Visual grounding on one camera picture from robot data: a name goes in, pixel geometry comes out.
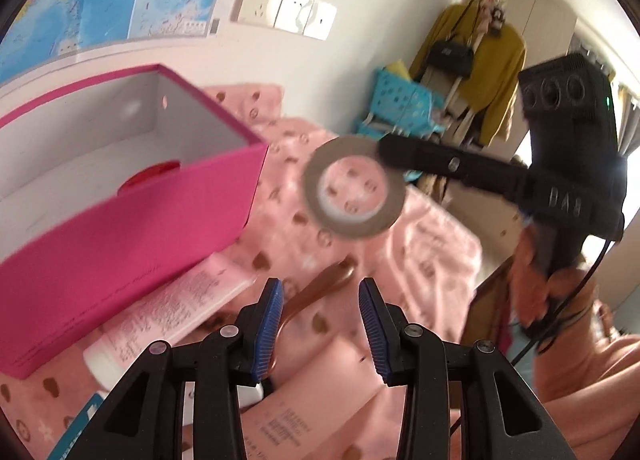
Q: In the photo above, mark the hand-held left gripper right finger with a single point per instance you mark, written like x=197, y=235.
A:
x=372, y=332

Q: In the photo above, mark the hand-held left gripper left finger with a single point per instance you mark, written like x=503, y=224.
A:
x=269, y=327

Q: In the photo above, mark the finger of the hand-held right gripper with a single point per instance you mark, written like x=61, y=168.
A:
x=450, y=165

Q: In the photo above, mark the brown wooden back scratcher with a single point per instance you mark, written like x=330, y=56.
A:
x=325, y=282

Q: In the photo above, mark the pale pink tube white cap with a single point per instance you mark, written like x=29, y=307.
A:
x=175, y=300

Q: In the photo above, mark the grey tape roll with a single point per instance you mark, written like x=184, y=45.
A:
x=350, y=231

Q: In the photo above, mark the pink cardboard box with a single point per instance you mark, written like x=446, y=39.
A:
x=125, y=260

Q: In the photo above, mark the blue white medicine box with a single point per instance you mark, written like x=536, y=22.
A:
x=80, y=427

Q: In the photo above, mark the person's right forearm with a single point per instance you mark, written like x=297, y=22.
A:
x=590, y=370

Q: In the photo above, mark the person's right hand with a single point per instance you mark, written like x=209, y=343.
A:
x=530, y=285

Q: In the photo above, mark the blue plastic basket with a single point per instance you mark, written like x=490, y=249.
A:
x=400, y=100

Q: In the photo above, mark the salmon pink tube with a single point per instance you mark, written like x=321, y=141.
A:
x=310, y=405

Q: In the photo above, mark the yellow jacket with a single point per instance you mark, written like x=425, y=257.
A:
x=495, y=70

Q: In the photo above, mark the black handbag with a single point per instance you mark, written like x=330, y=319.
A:
x=450, y=57

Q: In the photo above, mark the white wardrobe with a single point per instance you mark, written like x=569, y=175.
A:
x=545, y=20

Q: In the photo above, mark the hanging plush toy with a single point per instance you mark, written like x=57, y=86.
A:
x=492, y=7

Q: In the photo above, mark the white wall switch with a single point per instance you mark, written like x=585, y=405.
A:
x=307, y=15

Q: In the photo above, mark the white wall socket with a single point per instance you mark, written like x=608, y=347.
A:
x=255, y=2

